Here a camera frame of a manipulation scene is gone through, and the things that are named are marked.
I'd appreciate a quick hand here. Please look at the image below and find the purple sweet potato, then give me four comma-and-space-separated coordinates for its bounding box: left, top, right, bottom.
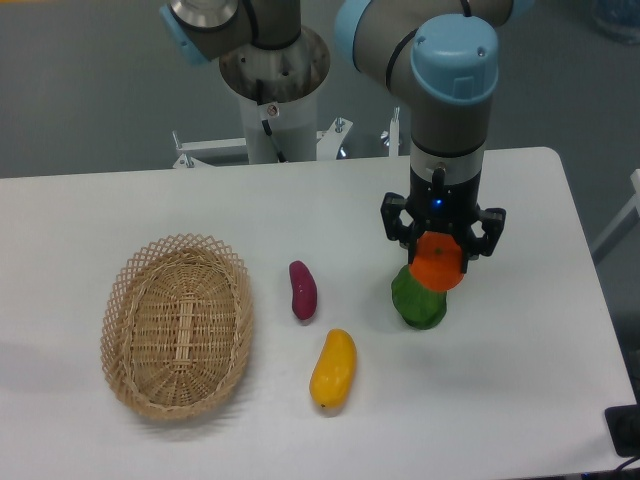
289, 260, 318, 321

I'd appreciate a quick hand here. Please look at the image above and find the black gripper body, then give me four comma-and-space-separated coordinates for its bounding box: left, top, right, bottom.
407, 148, 484, 237

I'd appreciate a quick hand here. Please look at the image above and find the woven wicker basket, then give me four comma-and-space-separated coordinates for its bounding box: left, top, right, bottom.
100, 234, 254, 421

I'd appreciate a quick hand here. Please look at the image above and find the orange fruit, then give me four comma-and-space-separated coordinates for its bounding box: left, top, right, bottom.
409, 232, 464, 293

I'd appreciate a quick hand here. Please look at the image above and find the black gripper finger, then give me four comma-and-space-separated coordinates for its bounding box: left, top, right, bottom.
380, 192, 425, 264
459, 205, 506, 273

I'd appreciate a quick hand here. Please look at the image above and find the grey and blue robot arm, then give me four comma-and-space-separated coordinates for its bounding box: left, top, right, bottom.
160, 1, 527, 271

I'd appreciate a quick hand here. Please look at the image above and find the white metal frame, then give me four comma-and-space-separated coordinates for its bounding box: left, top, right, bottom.
590, 169, 639, 265

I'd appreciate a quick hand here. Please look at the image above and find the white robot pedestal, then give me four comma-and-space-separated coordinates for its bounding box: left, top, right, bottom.
172, 27, 353, 168

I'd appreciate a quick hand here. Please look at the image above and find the green vegetable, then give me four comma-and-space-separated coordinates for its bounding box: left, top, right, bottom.
391, 265, 447, 330

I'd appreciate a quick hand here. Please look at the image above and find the yellow mango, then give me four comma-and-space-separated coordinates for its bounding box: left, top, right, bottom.
309, 329, 358, 411

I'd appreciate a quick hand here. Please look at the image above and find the black cable on pedestal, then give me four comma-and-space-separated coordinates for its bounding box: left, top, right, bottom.
255, 78, 289, 164

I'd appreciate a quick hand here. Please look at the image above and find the black device at table edge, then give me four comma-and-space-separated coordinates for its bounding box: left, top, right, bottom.
604, 405, 639, 457

